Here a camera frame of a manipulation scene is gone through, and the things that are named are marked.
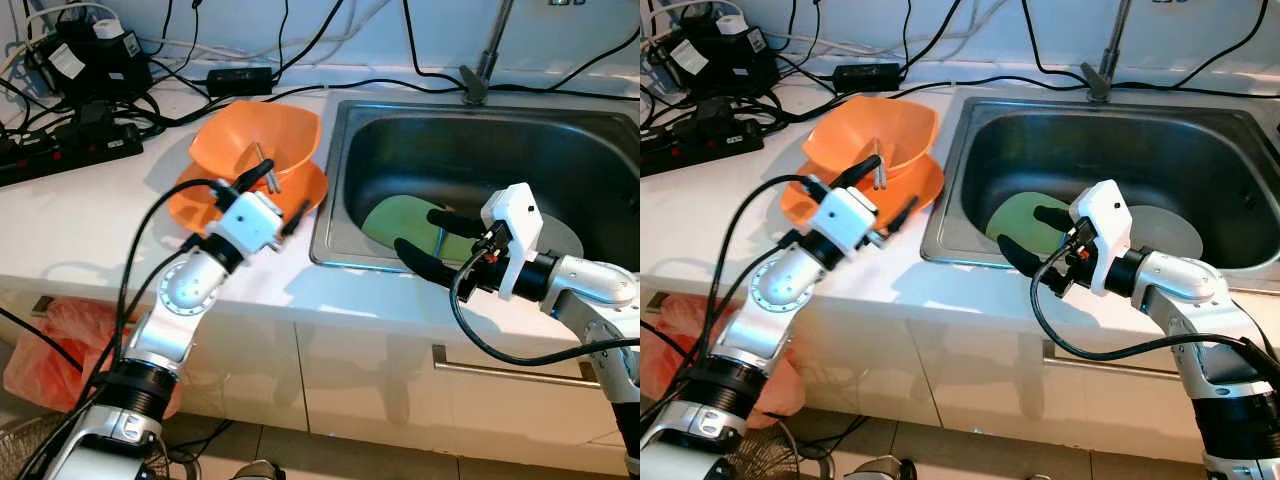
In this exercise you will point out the white plate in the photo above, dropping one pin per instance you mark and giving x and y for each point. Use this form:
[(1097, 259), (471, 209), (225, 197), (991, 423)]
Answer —
[(1165, 230), (560, 235)]

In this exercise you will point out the stainless steel sink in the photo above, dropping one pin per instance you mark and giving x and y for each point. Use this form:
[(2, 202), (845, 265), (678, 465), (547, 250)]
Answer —
[(450, 150), (1150, 150)]

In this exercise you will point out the metal faucet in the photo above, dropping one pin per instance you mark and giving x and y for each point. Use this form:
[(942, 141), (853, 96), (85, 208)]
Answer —
[(1112, 50), (490, 50)]

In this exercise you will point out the black power strip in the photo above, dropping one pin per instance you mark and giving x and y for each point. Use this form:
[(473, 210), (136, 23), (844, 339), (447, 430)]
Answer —
[(60, 155), (700, 148)]

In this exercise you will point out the grey robot foot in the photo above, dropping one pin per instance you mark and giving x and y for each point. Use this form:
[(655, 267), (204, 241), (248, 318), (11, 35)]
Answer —
[(885, 468), (258, 470)]

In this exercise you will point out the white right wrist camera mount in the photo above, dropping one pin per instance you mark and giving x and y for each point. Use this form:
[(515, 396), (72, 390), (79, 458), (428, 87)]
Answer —
[(510, 215), (1103, 210)]

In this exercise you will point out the red plastic bag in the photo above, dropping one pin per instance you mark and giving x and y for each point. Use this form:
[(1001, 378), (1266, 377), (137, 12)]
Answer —
[(50, 360), (670, 350)]

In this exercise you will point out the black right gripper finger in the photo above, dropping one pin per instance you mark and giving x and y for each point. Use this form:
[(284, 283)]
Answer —
[(1055, 218), (455, 222), (1030, 260), (430, 265)]

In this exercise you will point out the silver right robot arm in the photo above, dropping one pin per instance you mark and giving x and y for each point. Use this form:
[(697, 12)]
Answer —
[(1190, 285), (600, 285)]

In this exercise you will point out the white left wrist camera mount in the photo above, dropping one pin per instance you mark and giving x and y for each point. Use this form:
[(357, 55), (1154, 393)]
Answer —
[(848, 216), (250, 220)]

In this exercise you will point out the green plate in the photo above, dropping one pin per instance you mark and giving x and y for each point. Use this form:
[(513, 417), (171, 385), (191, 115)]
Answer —
[(390, 225), (1010, 220)]

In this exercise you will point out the black power adapter brick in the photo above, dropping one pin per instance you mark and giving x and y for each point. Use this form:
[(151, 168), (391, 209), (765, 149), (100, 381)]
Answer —
[(240, 80), (868, 76)]

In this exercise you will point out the black charger with white label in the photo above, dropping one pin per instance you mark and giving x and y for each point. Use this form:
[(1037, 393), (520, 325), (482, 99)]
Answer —
[(100, 60), (725, 55)]

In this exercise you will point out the orange plastic plate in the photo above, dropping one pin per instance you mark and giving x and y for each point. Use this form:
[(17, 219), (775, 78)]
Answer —
[(190, 205), (800, 200)]

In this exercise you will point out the orange plastic bowl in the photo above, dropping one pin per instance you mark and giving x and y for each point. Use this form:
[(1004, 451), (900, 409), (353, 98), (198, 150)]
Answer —
[(235, 135), (850, 130)]

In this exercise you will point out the white kitchen cabinet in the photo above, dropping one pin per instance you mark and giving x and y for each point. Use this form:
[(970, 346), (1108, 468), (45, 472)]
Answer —
[(950, 390), (350, 390)]

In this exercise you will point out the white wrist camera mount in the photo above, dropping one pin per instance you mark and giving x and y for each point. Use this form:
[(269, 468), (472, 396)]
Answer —
[(250, 220), (848, 216), (1103, 210), (510, 215)]

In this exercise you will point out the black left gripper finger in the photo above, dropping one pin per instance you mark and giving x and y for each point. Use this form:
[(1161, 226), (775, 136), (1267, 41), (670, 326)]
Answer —
[(258, 176), (904, 214), (298, 216), (862, 172)]

